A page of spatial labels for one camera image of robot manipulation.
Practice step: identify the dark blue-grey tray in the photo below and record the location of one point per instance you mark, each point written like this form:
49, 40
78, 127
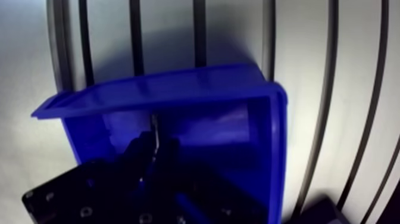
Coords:
318, 212

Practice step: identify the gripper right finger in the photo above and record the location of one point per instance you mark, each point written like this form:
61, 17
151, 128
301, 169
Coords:
200, 194

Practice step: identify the steel bolt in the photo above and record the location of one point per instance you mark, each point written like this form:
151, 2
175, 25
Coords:
155, 137

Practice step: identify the blue bin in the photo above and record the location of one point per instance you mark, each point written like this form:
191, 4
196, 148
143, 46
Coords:
218, 125

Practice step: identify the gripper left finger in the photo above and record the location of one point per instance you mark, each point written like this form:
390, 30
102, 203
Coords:
93, 187

